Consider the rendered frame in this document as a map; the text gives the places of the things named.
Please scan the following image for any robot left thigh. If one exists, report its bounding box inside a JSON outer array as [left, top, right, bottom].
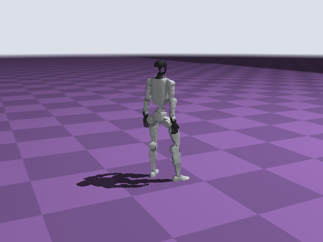
[[147, 114, 158, 150]]

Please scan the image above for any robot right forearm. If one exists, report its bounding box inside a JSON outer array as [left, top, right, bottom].
[[169, 98, 177, 121]]

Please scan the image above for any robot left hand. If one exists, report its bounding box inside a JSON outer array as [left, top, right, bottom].
[[143, 111, 150, 127]]

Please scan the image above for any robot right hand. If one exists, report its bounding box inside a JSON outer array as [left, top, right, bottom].
[[170, 118, 179, 134]]

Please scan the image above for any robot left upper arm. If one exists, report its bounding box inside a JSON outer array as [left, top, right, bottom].
[[145, 78, 152, 101]]

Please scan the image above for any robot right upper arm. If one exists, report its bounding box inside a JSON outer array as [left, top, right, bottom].
[[166, 80, 176, 104]]

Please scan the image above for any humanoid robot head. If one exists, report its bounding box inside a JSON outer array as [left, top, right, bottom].
[[154, 60, 167, 79]]

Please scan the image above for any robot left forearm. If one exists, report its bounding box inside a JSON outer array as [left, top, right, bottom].
[[143, 98, 150, 115]]

